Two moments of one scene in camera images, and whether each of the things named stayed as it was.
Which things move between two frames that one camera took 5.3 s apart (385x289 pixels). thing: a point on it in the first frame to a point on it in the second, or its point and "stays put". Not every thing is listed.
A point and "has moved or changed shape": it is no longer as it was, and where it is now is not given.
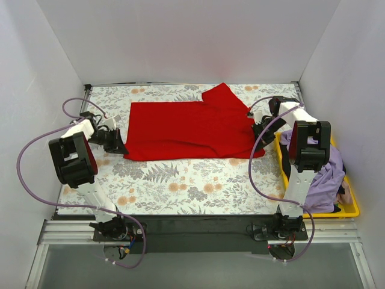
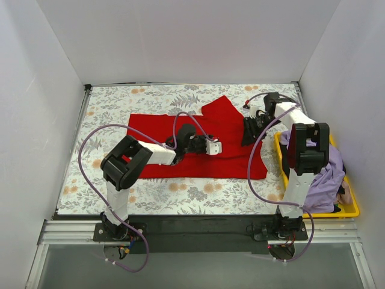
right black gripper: (263, 134) to (252, 125)
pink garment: (347, 197) stays put
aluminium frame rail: (81, 232) stays put
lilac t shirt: (322, 196) stays put
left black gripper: (113, 139) to (201, 144)
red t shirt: (219, 126) has moved or changed shape
